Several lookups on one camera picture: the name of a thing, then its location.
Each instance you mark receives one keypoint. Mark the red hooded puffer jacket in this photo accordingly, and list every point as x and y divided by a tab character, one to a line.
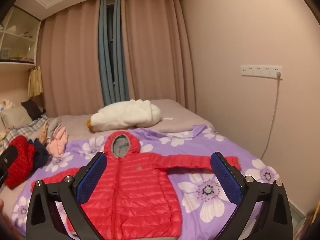
140	180

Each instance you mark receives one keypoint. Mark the white fluffy toy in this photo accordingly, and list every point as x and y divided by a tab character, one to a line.
6	104

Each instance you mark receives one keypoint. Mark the beige pillow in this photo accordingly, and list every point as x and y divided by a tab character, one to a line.
15	116

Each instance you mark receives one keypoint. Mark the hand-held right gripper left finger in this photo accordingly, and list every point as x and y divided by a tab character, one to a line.
91	177

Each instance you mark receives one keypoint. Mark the navy garment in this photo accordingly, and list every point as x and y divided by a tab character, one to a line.
40	155

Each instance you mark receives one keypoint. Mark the dark cloth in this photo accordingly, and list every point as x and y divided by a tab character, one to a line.
31	107

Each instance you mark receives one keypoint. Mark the plaid cloth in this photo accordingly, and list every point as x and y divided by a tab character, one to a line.
27	127

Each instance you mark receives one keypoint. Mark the small yellow curtain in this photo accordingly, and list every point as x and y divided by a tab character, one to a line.
35	82

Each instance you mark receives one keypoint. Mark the grey and beige garments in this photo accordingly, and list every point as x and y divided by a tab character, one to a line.
51	130

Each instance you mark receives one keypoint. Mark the purple floral blanket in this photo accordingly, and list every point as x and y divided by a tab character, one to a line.
175	155

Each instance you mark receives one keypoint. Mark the blue curtain lining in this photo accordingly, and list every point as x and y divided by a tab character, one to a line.
105	55
121	55

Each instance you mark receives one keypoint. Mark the pink garment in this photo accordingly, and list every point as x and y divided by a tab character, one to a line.
57	145

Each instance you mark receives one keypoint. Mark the white plush goose toy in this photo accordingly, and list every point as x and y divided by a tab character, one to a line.
120	117

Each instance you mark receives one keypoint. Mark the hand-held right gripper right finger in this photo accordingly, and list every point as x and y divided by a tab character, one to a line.
226	177

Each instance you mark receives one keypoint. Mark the white wall socket strip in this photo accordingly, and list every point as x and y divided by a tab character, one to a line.
260	70

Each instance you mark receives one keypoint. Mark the red knitted sweater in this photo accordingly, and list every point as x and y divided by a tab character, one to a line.
21	160

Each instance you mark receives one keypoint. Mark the white wall shelf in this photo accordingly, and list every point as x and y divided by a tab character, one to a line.
22	17

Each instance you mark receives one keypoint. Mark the pink beige curtain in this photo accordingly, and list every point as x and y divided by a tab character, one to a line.
70	67
155	55

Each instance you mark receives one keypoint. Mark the grey bed sheet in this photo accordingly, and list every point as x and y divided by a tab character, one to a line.
175	115

